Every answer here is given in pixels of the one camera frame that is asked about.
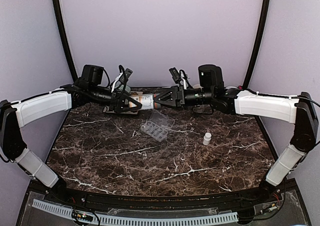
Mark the white slotted cable duct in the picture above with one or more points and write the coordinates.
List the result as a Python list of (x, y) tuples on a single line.
[(137, 217)]

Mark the orange pill bottle grey cap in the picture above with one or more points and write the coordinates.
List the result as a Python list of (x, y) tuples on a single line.
[(147, 101)]

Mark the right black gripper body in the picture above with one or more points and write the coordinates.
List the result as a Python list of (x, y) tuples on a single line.
[(180, 93)]

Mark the clear plastic pill organizer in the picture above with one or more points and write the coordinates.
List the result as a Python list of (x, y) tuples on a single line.
[(158, 126)]

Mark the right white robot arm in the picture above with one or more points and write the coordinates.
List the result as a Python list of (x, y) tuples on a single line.
[(296, 109)]

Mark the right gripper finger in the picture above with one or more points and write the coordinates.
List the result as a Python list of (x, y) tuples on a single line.
[(168, 95), (169, 104)]

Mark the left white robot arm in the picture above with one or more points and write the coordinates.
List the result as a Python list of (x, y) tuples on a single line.
[(86, 89)]

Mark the left black frame post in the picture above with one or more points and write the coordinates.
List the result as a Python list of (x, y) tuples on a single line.
[(64, 39)]

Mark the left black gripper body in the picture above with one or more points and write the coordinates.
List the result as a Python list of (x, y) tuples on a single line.
[(115, 100)]

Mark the floral square plate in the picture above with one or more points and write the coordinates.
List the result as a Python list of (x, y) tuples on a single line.
[(106, 109)]

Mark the black frame post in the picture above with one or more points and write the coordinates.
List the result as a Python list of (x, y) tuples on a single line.
[(64, 39), (257, 43)]

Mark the right black frame post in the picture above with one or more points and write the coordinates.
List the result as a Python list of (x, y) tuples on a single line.
[(257, 43)]

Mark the beige ceramic mug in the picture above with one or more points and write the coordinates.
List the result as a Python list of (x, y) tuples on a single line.
[(199, 109)]

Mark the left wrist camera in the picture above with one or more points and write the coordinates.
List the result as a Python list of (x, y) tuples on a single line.
[(122, 78)]

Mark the small white pill bottle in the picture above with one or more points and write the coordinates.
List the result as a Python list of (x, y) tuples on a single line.
[(206, 138)]

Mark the green ceramic bowl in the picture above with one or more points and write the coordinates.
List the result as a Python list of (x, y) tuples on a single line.
[(126, 88)]

